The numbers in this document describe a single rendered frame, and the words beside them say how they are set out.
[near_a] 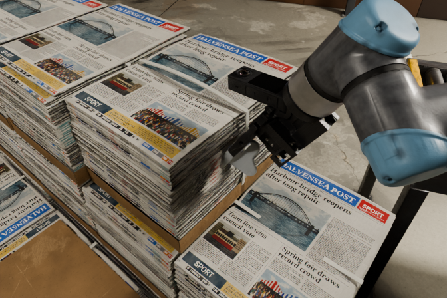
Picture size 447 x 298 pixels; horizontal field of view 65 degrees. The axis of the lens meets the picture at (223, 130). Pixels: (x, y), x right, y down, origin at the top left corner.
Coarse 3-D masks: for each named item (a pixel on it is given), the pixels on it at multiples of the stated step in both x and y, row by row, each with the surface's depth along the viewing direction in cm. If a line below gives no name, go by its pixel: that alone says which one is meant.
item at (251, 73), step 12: (240, 72) 54; (252, 72) 54; (228, 84) 55; (240, 84) 53; (252, 84) 52; (264, 84) 52; (276, 84) 52; (252, 96) 53; (264, 96) 51; (276, 96) 49; (276, 108) 51
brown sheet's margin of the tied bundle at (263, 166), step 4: (268, 160) 79; (272, 160) 81; (260, 164) 76; (264, 164) 78; (268, 164) 80; (260, 168) 77; (264, 168) 80; (260, 172) 79; (252, 176) 76; (256, 176) 78; (252, 180) 77
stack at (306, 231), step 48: (0, 144) 117; (96, 192) 77; (288, 192) 77; (336, 192) 77; (96, 240) 97; (144, 240) 68; (240, 240) 68; (288, 240) 68; (336, 240) 68; (144, 288) 90; (192, 288) 65; (240, 288) 60; (288, 288) 60; (336, 288) 61
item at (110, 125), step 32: (96, 96) 64; (128, 96) 64; (160, 96) 65; (96, 128) 61; (128, 128) 57; (160, 128) 57; (192, 128) 57; (224, 128) 59; (96, 160) 69; (128, 160) 59; (160, 160) 52; (192, 160) 55; (128, 192) 65; (160, 192) 56; (192, 192) 59; (224, 192) 68; (160, 224) 62; (192, 224) 63
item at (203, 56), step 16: (176, 48) 79; (192, 48) 79; (208, 48) 79; (224, 48) 79; (240, 48) 79; (176, 64) 74; (192, 64) 74; (208, 64) 74; (224, 64) 73; (240, 64) 73; (256, 64) 73; (272, 64) 73; (288, 64) 73; (208, 80) 69; (224, 80) 69; (288, 80) 71; (256, 112) 66; (256, 160) 74
